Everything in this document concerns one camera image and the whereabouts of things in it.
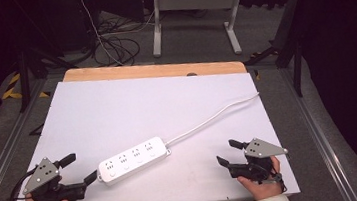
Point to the white board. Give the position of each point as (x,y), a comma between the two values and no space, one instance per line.
(133,108)

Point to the black metal stand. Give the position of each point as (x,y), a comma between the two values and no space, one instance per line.
(290,52)
(24,80)

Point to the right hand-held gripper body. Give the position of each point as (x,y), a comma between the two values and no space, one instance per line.
(262,148)

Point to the aluminium floor rail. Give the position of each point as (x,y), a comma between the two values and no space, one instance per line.
(318,139)
(2,162)

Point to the yellow black floor tape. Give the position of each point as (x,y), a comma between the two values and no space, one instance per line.
(11,88)

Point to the person's right hand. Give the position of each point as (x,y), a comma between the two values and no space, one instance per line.
(264,190)

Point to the white metal table frame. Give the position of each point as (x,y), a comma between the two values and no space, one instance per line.
(189,1)

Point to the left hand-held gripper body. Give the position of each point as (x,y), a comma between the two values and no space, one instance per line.
(41,173)

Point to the white power strip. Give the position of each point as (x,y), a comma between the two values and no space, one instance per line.
(132,160)

